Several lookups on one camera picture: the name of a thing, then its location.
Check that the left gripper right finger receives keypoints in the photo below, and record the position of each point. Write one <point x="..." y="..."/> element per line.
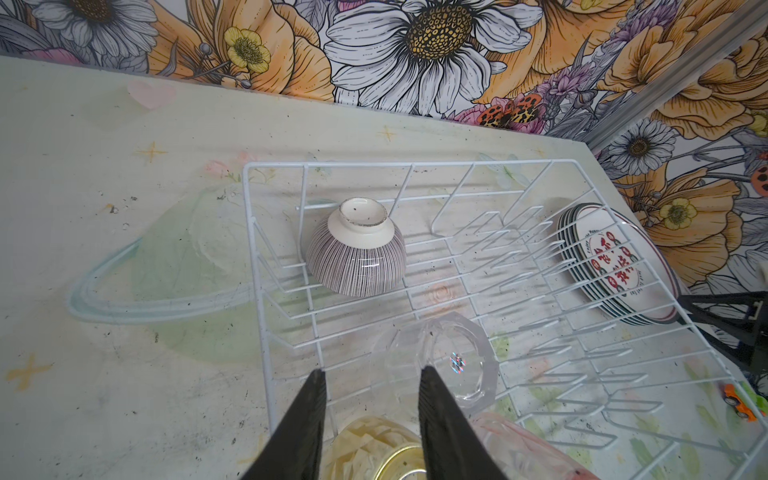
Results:
<point x="451" y="449"/>

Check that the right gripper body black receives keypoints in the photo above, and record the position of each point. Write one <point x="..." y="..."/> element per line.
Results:
<point x="750" y="329"/>

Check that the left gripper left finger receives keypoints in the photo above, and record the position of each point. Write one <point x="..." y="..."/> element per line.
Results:
<point x="294" y="451"/>

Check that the yellow glass cup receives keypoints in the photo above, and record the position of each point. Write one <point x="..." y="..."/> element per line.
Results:
<point x="373" y="447"/>

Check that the small orange green toy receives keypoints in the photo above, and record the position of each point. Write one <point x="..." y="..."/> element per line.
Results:
<point x="732" y="397"/>

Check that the clear glass cup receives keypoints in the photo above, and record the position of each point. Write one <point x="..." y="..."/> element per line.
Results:
<point x="456" y="347"/>

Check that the striped grey bowl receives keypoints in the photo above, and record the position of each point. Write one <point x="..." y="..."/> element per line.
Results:
<point x="358" y="250"/>

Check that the white wire dish rack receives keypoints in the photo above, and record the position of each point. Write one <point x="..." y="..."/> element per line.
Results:
<point x="629" y="402"/>

